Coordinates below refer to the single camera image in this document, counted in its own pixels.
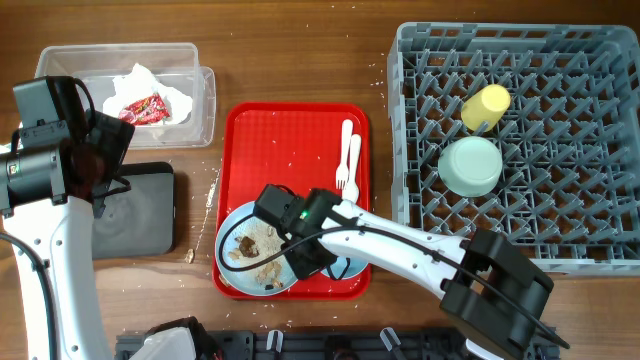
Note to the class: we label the white plastic spoon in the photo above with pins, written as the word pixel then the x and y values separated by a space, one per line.
pixel 350 191

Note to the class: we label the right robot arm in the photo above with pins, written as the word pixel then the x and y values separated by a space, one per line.
pixel 489 290

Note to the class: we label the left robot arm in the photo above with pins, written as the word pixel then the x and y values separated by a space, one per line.
pixel 61 165

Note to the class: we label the clear plastic bin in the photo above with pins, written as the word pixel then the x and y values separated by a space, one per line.
pixel 174 64

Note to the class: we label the food crumb on table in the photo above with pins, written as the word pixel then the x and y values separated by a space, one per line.
pixel 190 255

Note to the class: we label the small light blue bowl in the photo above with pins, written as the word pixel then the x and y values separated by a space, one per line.
pixel 344 268

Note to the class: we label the white plastic fork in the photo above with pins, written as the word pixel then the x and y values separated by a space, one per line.
pixel 342 171

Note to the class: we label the white napkin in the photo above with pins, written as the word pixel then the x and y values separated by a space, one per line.
pixel 141 83

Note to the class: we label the green bowl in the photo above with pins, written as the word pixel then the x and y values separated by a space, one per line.
pixel 470 167

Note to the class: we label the red serving tray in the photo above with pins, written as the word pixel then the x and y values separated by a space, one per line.
pixel 291 144

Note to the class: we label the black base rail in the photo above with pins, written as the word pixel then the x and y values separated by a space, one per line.
pixel 429 343

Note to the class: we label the yellow cup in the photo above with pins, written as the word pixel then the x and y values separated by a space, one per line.
pixel 487 106

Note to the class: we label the food scraps and rice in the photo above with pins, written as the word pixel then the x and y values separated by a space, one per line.
pixel 251 242

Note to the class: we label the red candy wrapper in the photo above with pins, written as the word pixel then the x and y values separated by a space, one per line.
pixel 149 110

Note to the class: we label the grey dishwasher rack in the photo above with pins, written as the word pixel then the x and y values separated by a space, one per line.
pixel 568 191

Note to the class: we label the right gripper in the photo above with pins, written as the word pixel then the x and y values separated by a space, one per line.
pixel 302 267

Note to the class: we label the large light blue plate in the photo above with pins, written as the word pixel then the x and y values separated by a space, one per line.
pixel 236 218

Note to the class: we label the black tray bin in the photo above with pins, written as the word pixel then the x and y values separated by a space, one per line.
pixel 140 222

